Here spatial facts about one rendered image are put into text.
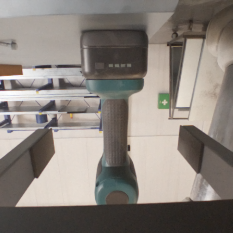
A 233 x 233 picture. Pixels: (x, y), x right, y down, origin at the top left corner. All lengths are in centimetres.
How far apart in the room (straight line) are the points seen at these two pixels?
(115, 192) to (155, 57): 496
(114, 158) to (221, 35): 46
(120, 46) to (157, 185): 647
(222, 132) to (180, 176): 619
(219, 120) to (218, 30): 26
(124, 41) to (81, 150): 553
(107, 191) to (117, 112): 10
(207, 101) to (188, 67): 69
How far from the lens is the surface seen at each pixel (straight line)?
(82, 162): 589
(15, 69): 115
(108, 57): 17
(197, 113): 320
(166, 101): 513
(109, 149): 23
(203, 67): 293
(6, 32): 21
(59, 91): 418
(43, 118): 467
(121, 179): 22
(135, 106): 511
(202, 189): 45
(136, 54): 18
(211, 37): 60
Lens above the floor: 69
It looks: 16 degrees up
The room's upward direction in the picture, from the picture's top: 179 degrees clockwise
